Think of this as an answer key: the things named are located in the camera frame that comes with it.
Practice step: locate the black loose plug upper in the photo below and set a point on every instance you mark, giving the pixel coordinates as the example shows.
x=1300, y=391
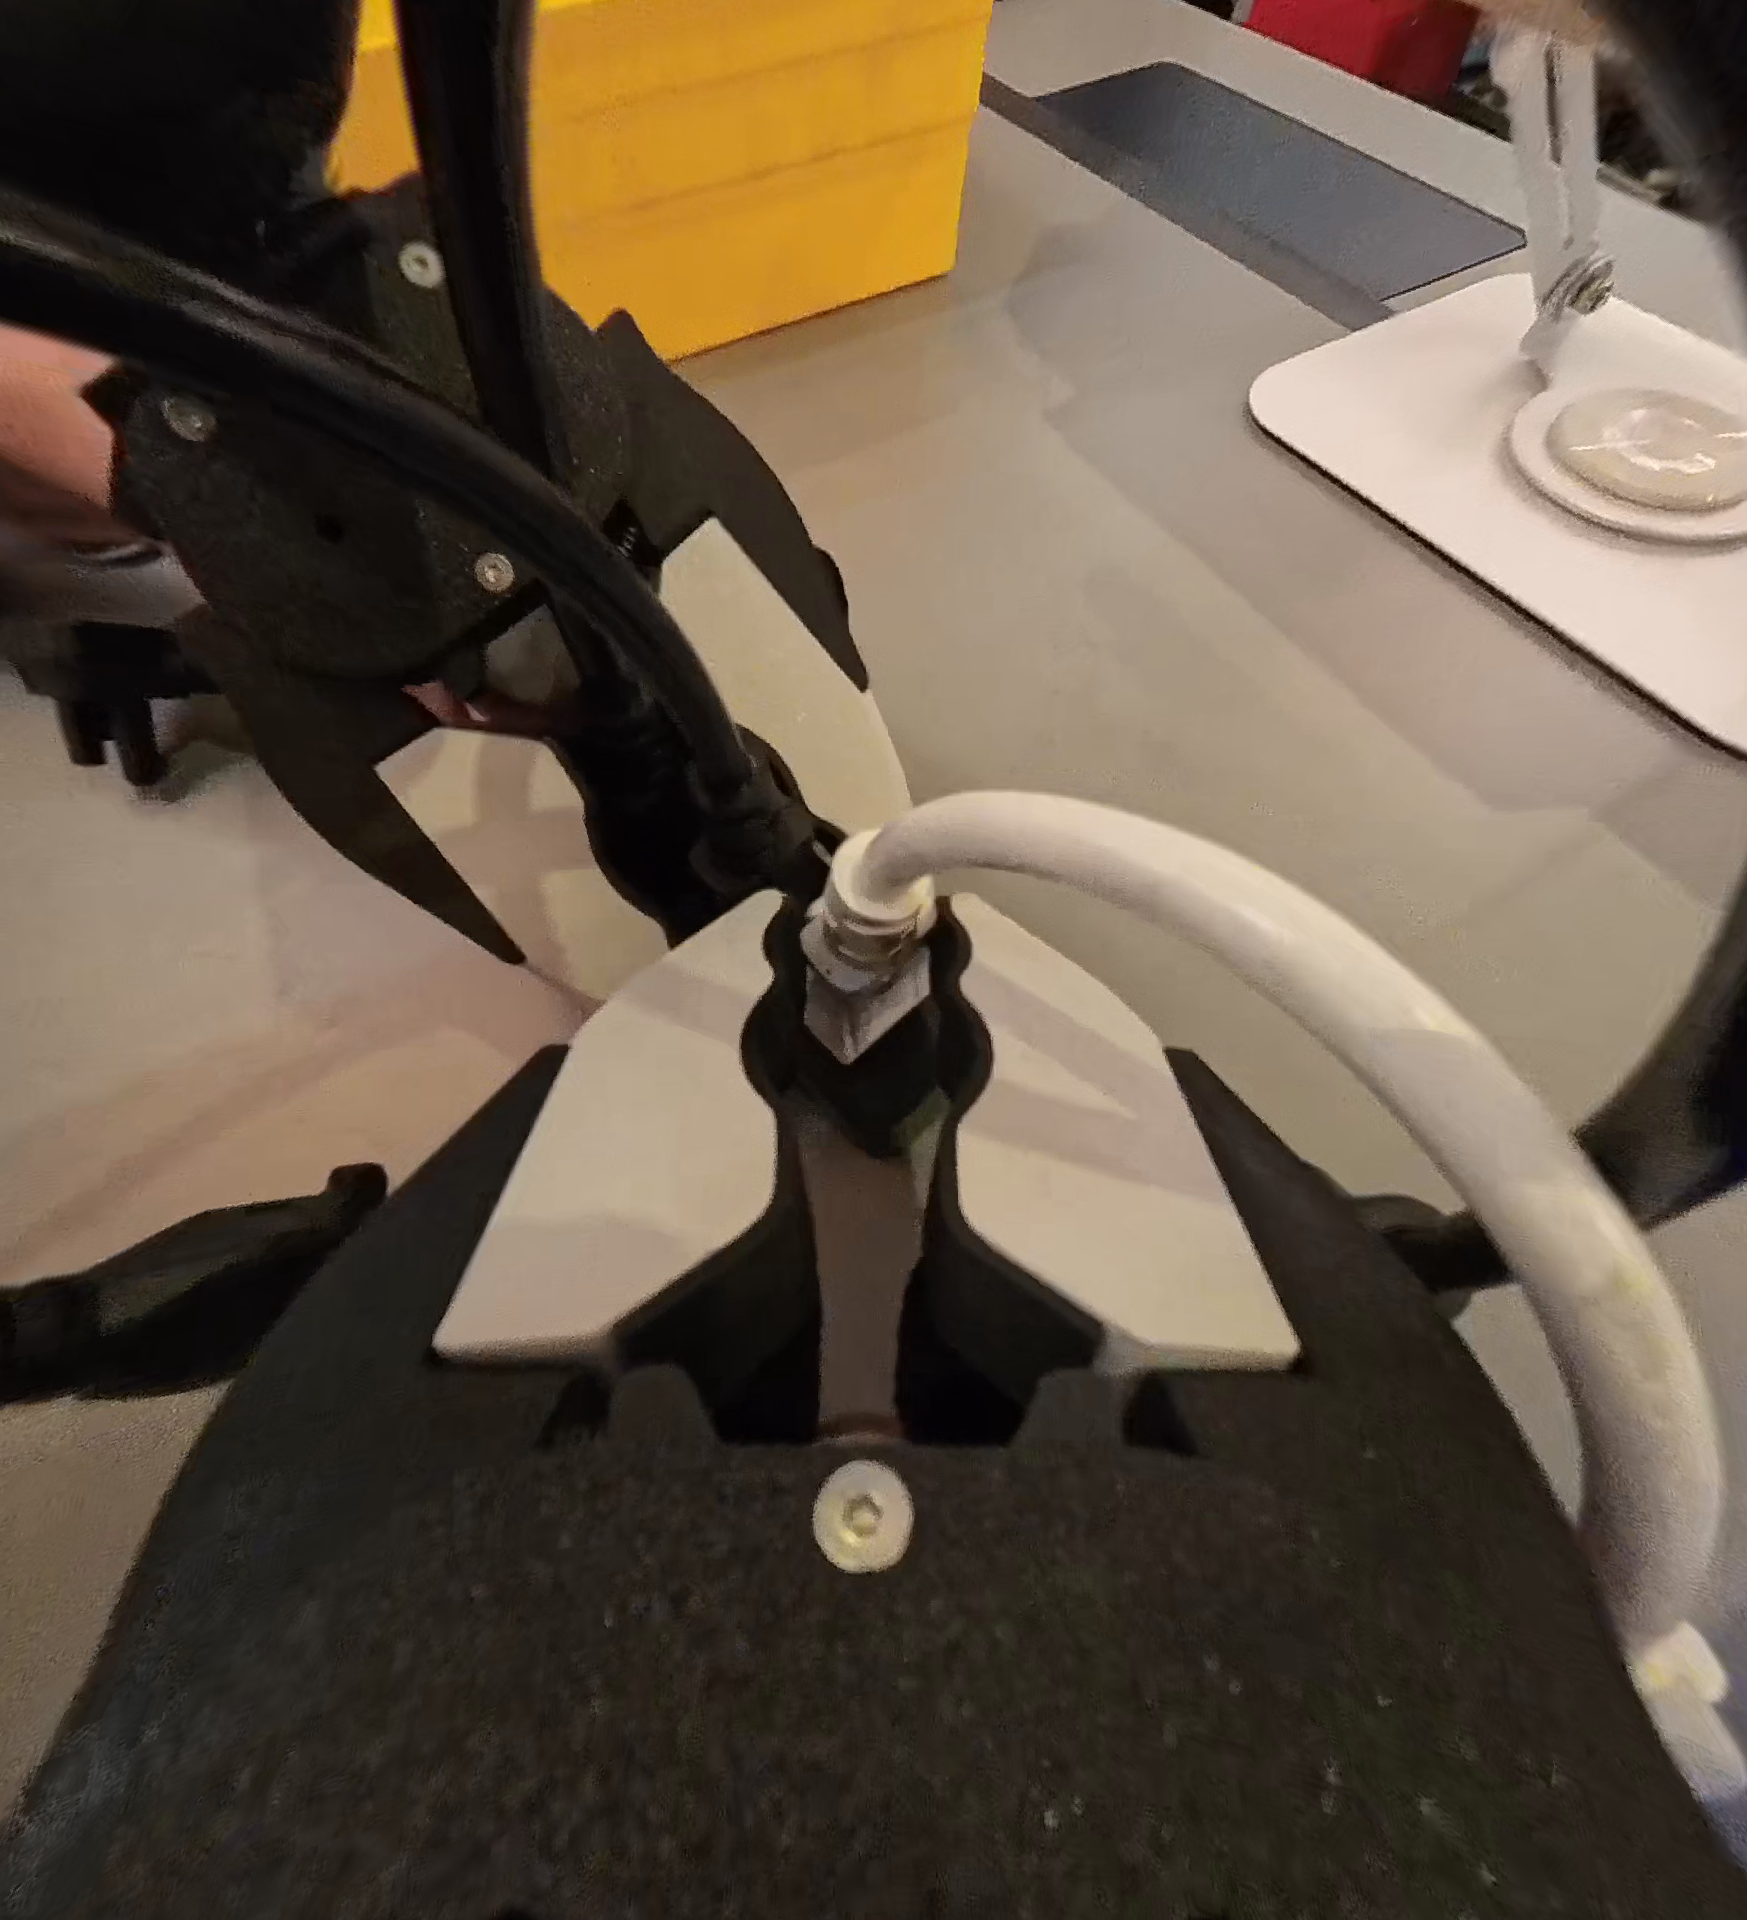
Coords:
x=184, y=1290

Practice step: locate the person's left hand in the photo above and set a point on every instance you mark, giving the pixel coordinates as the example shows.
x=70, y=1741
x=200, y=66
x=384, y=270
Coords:
x=2, y=435

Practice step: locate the dark flat pad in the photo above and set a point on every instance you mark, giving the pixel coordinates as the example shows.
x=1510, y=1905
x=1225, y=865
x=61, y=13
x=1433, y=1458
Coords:
x=1262, y=180

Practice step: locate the white ribbed plug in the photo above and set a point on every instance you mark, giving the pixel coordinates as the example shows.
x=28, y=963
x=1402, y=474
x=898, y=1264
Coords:
x=1699, y=1712

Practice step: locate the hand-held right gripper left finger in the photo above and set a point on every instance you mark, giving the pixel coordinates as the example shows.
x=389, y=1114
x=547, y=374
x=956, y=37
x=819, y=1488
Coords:
x=633, y=1169

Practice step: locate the yellow box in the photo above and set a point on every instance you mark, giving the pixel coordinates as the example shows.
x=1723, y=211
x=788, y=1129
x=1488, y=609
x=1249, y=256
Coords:
x=754, y=149

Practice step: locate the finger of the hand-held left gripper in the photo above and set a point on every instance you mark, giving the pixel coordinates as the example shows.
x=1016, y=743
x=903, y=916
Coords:
x=664, y=840
x=797, y=690

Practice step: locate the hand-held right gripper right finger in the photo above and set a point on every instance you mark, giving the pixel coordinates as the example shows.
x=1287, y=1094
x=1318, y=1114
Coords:
x=1114, y=1200

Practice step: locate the red bin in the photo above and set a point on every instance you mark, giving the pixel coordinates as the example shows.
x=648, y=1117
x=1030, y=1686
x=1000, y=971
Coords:
x=1354, y=38

